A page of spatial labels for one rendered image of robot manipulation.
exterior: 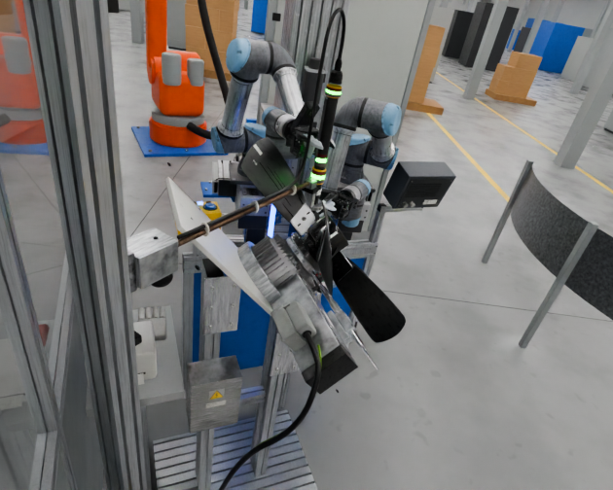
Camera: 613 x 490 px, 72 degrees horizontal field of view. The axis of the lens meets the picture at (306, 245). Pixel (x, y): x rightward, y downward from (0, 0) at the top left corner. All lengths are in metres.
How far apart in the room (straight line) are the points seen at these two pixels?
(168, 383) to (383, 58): 2.75
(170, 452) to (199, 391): 0.79
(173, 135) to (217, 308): 4.07
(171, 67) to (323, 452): 4.00
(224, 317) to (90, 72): 0.79
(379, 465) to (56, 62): 2.03
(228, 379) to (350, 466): 1.05
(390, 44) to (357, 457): 2.69
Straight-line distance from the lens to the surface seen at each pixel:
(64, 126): 0.67
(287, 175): 1.25
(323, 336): 1.04
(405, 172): 1.88
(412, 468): 2.30
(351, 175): 2.12
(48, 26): 0.64
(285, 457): 2.07
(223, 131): 1.89
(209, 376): 1.31
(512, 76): 13.65
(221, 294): 1.17
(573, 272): 2.97
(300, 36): 2.09
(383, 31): 3.35
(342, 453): 2.22
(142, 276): 0.83
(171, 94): 5.07
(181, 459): 2.05
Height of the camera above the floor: 1.84
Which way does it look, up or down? 31 degrees down
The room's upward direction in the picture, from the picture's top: 10 degrees clockwise
